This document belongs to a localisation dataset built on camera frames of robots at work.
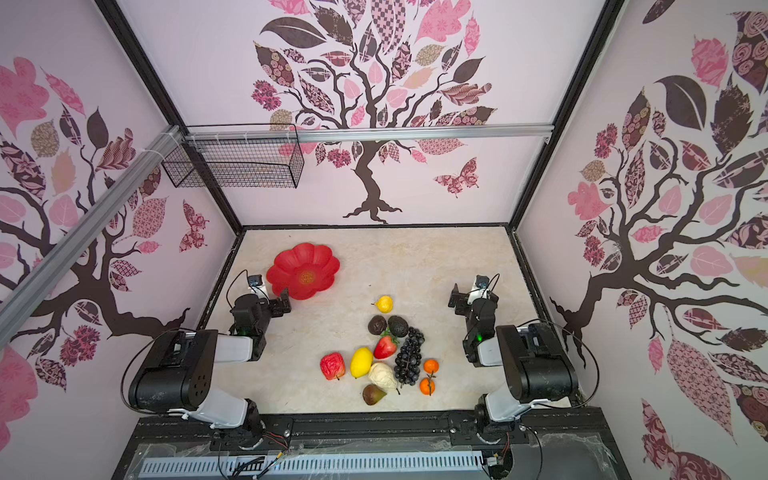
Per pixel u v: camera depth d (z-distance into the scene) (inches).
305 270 42.3
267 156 37.3
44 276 21.0
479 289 30.6
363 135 36.6
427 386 31.0
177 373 17.8
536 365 18.0
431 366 32.6
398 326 34.6
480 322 27.4
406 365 32.2
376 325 34.5
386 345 33.3
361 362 31.9
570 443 28.6
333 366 31.2
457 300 32.8
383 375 30.6
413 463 27.4
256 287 31.1
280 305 33.6
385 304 36.5
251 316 28.2
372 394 30.3
